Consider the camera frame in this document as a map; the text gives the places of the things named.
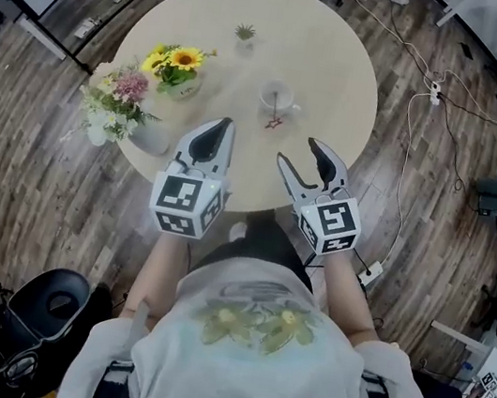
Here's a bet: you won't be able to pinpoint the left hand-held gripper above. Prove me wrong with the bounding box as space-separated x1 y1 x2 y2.
144 105 246 245

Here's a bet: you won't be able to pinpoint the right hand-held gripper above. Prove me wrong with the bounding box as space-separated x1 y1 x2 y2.
261 131 377 263

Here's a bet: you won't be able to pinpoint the red star stick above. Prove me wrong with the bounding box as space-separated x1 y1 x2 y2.
263 89 292 134

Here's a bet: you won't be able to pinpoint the white cup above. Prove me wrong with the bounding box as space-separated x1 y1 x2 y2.
255 77 307 120

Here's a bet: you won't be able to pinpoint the person's left forearm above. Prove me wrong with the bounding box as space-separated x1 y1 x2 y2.
119 220 197 330

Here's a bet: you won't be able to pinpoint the person's right forearm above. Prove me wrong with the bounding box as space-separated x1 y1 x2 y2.
308 248 395 351

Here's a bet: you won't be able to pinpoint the grey cylinder vase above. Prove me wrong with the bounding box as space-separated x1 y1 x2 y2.
125 116 175 158

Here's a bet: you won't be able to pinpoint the person's black trousers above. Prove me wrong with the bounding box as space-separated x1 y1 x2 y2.
194 205 325 296

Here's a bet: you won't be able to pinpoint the person's white shoe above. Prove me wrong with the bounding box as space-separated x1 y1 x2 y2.
227 219 251 244

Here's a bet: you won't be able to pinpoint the sunflower bouquet in pot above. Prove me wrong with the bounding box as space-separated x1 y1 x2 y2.
135 35 219 107

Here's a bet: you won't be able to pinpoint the pink flower bouquet in vase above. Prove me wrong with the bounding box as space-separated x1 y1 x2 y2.
69 53 171 158

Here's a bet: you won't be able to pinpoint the small green potted plant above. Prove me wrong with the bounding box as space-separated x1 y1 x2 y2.
230 21 260 58

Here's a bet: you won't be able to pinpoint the white power strip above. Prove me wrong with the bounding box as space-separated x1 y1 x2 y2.
354 257 387 290
426 80 444 107

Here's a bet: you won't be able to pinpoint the person's white printed shirt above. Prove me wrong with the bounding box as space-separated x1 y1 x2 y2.
55 226 452 398

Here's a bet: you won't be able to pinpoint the white cable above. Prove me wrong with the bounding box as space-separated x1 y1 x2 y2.
361 0 452 87
377 87 435 275

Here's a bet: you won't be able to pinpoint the black cable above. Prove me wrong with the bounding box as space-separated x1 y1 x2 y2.
419 90 497 200

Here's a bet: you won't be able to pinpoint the black chair with cables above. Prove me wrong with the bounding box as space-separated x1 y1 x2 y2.
0 255 97 398

